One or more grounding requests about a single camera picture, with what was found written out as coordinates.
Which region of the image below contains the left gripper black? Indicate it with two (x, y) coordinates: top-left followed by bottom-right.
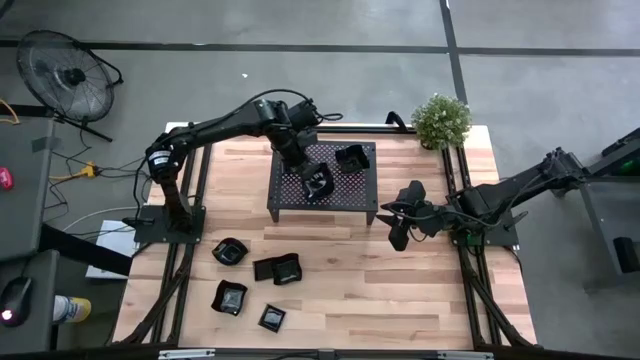
(278, 141), (335, 202)

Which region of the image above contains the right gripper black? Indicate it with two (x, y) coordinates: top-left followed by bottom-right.
(375, 179), (451, 251)

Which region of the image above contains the black round mini plate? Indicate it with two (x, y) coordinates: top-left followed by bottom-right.
(301, 162), (337, 203)

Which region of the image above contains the black wavy square plate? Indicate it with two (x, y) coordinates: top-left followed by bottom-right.
(210, 279), (249, 317)
(334, 143), (372, 176)

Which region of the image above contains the black deep square plate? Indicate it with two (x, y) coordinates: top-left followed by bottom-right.
(271, 252), (303, 287)

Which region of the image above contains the black rounded mini plate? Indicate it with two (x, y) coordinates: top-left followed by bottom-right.
(211, 237), (250, 267)

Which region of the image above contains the black small square plate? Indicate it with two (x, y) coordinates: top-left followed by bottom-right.
(257, 303), (288, 334)

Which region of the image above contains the black perforated metal riser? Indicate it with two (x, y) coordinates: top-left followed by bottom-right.
(266, 140), (380, 226)

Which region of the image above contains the green potted plant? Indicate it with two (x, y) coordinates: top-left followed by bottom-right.
(410, 92), (473, 151)

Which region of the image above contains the grey metal stand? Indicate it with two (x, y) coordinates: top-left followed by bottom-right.
(579, 127), (640, 292)

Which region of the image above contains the white flat box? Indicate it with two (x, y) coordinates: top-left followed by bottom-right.
(84, 219), (142, 280)

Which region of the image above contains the black cylinder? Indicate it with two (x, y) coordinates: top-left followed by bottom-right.
(612, 235), (640, 275)

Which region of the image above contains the black device green light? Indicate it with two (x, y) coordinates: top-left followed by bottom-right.
(599, 127), (640, 177)

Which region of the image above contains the black desk foot bar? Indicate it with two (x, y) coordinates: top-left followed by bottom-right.
(38, 223), (134, 277)

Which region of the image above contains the black floor fan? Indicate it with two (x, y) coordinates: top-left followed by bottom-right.
(15, 28), (125, 144)

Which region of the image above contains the grey tape strip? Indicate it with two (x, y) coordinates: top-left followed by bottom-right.
(30, 135), (60, 154)

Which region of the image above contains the white yellow spray can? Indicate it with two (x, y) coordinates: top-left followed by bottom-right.
(51, 294), (93, 325)

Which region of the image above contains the grey side desk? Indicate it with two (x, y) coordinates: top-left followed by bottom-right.
(0, 117), (61, 354)

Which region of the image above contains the black computer mouse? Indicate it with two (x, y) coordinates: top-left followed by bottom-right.
(0, 276), (34, 329)

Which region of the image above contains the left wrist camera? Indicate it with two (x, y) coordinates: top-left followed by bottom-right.
(297, 128), (319, 149)

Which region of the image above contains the black strap handle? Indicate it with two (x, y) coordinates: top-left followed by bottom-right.
(384, 110), (409, 133)

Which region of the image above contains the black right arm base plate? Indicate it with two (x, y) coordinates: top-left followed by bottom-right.
(451, 209), (521, 248)

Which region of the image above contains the silver metal bracket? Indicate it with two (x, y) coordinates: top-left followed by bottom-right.
(437, 350), (495, 360)
(157, 349), (216, 360)

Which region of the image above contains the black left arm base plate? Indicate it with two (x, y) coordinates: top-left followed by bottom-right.
(132, 204), (207, 245)

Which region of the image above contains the white floor cable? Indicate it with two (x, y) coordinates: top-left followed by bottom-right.
(62, 205), (140, 232)

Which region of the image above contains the yellow hanging cable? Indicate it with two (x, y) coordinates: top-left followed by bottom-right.
(0, 97), (21, 126)

